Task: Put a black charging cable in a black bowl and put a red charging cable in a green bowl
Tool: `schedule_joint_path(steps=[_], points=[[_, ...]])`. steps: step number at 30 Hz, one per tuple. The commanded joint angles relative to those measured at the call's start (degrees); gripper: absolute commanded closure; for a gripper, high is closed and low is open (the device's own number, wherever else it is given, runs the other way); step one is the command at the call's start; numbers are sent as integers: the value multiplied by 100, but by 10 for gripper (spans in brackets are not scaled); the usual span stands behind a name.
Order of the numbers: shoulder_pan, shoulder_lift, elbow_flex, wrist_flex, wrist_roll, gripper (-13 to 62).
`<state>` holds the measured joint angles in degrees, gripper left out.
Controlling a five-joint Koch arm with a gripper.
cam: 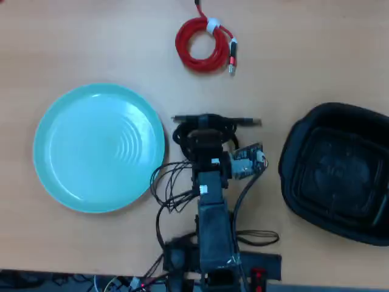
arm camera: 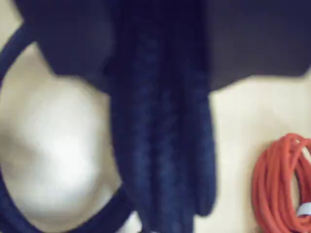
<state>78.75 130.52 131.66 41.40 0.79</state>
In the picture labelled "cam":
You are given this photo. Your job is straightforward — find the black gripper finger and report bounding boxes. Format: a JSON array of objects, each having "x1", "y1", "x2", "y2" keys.
[{"x1": 187, "y1": 128, "x2": 222, "y2": 147}]

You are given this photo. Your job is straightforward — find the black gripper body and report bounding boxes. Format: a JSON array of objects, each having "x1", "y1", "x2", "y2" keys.
[{"x1": 185, "y1": 145, "x2": 233, "y2": 190}]

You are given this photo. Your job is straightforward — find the black braided charging cable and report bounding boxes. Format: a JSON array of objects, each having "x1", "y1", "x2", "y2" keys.
[{"x1": 171, "y1": 113, "x2": 263, "y2": 161}]

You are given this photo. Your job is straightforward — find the black rectangular plastic bowl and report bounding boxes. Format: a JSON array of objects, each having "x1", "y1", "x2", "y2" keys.
[{"x1": 277, "y1": 102, "x2": 389, "y2": 247}]

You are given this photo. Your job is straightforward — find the light teal round plate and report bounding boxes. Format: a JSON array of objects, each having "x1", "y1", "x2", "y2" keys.
[{"x1": 32, "y1": 83, "x2": 167, "y2": 214}]

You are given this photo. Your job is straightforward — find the red and black table clamp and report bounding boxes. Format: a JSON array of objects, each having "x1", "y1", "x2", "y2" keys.
[{"x1": 249, "y1": 267, "x2": 267, "y2": 292}]

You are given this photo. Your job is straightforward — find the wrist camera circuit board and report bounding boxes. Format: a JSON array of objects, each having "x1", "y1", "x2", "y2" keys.
[{"x1": 230, "y1": 142, "x2": 269, "y2": 181}]

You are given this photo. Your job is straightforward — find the black servo wire bundle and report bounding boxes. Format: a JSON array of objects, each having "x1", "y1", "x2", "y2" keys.
[{"x1": 150, "y1": 160, "x2": 201, "y2": 246}]

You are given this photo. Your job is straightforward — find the black camera cable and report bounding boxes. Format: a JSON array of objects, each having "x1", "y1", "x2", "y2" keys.
[{"x1": 231, "y1": 173, "x2": 280, "y2": 276}]

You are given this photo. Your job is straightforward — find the red braided charging cable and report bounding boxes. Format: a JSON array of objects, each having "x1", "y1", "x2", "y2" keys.
[{"x1": 174, "y1": 0, "x2": 239, "y2": 77}]

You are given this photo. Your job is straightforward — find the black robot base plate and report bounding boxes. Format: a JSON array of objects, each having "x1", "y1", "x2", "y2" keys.
[{"x1": 162, "y1": 233, "x2": 283, "y2": 282}]

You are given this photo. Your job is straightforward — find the tangled wires under table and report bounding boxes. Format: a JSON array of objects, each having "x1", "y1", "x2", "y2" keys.
[{"x1": 0, "y1": 269, "x2": 170, "y2": 292}]

